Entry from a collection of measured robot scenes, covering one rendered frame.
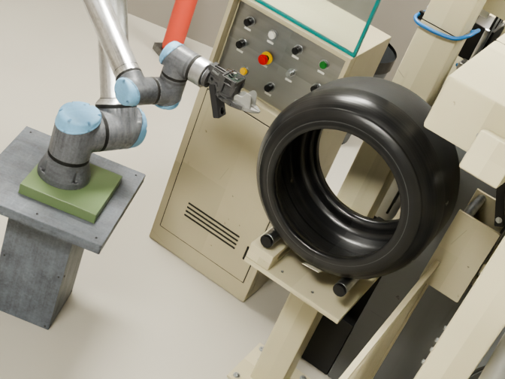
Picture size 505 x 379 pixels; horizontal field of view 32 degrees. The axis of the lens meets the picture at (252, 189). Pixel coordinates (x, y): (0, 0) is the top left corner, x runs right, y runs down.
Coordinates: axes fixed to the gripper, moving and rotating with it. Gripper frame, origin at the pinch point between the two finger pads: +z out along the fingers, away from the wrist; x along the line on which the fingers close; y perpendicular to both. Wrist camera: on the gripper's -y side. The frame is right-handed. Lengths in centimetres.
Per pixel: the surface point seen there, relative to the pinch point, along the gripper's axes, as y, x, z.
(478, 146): 50, -47, 70
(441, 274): -25, 18, 74
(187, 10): -86, 210, -147
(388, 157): 18, -13, 47
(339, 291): -32, -12, 52
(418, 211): 8, -12, 62
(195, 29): -115, 249, -158
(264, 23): -2, 66, -35
